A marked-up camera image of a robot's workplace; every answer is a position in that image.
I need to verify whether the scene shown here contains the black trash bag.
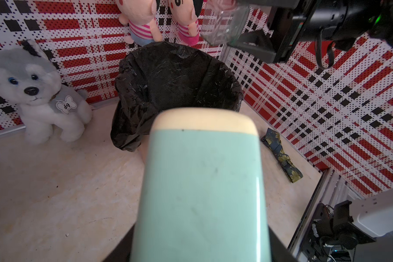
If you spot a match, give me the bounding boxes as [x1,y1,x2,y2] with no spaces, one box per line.
[110,41,243,152]

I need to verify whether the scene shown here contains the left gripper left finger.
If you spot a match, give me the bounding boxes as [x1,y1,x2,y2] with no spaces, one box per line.
[103,224,135,262]

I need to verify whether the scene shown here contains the right hanging cartoon doll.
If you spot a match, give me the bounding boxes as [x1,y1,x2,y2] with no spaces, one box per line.
[168,0,203,47]

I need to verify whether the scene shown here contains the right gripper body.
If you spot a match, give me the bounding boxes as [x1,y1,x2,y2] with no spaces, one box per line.
[228,1,318,63]

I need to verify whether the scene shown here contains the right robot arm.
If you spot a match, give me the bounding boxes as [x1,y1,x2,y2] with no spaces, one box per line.
[221,34,393,262]

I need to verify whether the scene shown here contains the tan trash bin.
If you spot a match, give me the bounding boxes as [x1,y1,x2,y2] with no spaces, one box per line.
[138,135,150,164]

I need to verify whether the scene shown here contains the dark floral cloth strip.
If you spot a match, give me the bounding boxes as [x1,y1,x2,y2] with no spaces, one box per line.
[261,128,303,183]

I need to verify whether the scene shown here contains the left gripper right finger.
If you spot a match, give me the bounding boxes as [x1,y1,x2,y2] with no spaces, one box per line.
[269,227,297,262]

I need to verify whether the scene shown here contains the left hanging cartoon doll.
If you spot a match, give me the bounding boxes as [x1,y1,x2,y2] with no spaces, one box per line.
[115,0,163,47]

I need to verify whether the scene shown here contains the grey husky plush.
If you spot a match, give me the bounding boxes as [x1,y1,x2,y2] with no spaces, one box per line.
[0,40,92,144]

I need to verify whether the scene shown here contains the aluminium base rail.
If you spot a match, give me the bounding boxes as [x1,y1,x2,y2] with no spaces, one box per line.
[287,168,393,262]

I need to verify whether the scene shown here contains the clear sharpener shavings tray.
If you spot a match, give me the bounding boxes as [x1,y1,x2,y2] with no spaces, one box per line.
[201,1,250,46]

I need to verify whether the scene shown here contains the hanging cartoon doll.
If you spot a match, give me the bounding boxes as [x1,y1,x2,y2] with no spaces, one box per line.
[115,0,163,47]
[168,0,203,47]

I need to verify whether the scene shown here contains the light green pencil sharpener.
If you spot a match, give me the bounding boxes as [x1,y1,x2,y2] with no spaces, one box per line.
[131,108,272,262]

